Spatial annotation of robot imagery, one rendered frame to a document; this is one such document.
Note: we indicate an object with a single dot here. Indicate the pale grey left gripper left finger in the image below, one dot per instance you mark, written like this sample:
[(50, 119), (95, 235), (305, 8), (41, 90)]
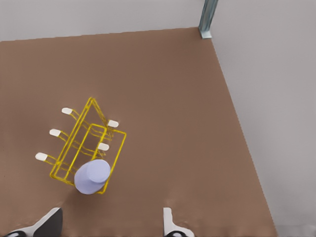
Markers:
[(48, 223)]

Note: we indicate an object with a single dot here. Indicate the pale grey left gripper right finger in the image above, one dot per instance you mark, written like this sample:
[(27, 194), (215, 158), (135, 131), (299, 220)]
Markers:
[(169, 223)]

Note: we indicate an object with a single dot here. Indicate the lavender cup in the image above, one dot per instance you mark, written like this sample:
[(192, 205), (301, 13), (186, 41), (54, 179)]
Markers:
[(91, 176)]

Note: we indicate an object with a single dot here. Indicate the silver frame post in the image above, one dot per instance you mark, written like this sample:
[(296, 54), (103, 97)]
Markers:
[(208, 18)]

